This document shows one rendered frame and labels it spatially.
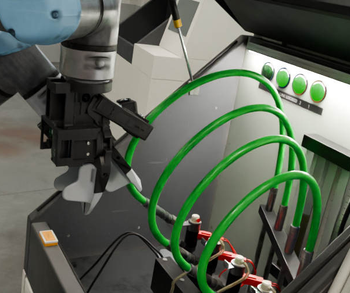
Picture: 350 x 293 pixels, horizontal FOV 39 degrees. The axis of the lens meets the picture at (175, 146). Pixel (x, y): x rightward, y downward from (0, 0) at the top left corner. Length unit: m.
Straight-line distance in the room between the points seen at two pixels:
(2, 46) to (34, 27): 0.30
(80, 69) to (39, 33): 0.13
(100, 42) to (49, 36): 0.12
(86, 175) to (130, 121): 0.10
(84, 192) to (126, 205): 0.61
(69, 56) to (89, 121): 0.10
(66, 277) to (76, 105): 0.49
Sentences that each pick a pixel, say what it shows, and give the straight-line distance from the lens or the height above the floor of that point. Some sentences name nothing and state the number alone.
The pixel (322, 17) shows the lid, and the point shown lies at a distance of 1.00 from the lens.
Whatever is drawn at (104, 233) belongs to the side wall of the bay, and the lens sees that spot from 1.36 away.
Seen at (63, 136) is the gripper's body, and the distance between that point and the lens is 0.67.
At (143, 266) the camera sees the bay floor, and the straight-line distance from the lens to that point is 1.36.
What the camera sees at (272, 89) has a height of 1.39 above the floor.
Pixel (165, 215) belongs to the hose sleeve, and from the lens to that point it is 1.00.
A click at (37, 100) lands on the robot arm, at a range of 0.85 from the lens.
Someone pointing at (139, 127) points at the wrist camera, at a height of 1.35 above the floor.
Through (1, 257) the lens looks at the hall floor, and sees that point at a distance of 2.88.
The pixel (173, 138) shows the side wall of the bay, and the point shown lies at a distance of 1.32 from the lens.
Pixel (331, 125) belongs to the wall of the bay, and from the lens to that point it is 1.13.
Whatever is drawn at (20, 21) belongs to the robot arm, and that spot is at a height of 1.50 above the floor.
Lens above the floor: 1.57
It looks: 19 degrees down
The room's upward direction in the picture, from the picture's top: 10 degrees clockwise
